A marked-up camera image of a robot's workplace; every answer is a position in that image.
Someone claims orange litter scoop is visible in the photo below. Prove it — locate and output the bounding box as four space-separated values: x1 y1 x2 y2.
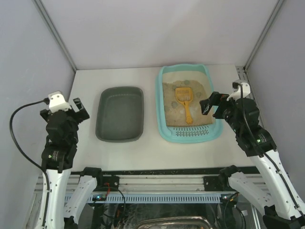
175 87 193 125

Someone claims pale green waste ball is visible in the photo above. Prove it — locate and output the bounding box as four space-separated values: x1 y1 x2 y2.
172 102 178 108

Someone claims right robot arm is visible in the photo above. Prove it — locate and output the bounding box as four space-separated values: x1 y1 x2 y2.
200 92 305 229

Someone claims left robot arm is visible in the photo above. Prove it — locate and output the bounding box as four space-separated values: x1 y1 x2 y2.
36 92 102 229

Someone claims teal litter box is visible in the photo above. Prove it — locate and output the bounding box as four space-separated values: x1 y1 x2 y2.
155 64 223 143

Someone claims beige cat litter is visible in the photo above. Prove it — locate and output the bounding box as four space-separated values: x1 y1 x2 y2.
163 80 214 127

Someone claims dark grey plastic tray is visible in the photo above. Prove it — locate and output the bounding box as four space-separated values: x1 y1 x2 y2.
95 86 144 143

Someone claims metal bowl below table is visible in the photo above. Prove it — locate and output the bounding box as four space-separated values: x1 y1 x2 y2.
134 216 213 229

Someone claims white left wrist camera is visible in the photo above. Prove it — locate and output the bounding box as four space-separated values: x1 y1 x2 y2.
48 91 70 113

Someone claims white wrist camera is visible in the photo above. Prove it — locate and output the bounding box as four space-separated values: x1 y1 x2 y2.
226 80 251 101
48 91 70 113

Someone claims black right camera cable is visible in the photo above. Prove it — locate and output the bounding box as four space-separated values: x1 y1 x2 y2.
232 82 302 213

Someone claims black camera cable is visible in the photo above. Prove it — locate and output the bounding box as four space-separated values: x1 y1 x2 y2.
9 99 51 191
232 82 302 213

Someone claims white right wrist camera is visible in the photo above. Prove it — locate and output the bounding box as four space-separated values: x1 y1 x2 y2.
226 80 251 101

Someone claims black left camera cable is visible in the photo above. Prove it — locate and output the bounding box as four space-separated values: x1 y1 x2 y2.
9 99 51 191

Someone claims aluminium mounting rail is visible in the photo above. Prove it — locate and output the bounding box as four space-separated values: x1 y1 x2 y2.
34 173 270 194

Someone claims blue slotted cable duct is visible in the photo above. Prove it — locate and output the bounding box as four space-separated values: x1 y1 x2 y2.
86 193 222 204

